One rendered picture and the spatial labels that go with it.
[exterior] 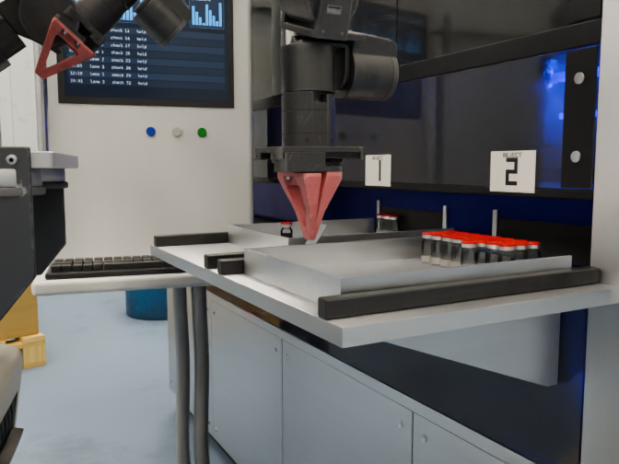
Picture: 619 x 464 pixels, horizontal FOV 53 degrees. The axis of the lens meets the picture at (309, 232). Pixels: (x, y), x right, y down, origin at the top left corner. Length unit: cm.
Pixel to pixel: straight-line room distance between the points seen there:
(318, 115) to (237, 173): 92
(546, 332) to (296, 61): 50
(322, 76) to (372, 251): 38
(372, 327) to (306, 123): 21
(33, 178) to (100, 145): 89
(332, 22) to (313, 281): 27
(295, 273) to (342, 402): 73
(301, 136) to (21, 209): 27
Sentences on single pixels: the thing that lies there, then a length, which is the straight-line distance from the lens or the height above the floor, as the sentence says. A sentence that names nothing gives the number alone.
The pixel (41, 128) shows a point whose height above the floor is 111.
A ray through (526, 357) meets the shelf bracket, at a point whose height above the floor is 78.
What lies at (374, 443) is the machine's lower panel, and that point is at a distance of 133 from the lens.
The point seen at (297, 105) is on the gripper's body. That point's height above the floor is 109.
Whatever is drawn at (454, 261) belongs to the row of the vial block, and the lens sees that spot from 90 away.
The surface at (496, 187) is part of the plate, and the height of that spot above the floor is 100.
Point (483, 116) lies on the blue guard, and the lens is 100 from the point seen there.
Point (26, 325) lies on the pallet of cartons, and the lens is 353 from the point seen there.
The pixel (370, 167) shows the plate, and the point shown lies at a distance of 123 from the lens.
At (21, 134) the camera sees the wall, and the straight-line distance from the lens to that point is 966.
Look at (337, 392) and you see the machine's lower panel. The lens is 142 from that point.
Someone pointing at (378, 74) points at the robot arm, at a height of 113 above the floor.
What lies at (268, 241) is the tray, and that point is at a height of 90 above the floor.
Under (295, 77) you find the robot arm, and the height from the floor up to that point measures 112.
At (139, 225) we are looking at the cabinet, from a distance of 153.
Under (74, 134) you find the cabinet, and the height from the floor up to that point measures 110.
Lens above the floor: 103
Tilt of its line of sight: 6 degrees down
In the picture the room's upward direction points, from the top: straight up
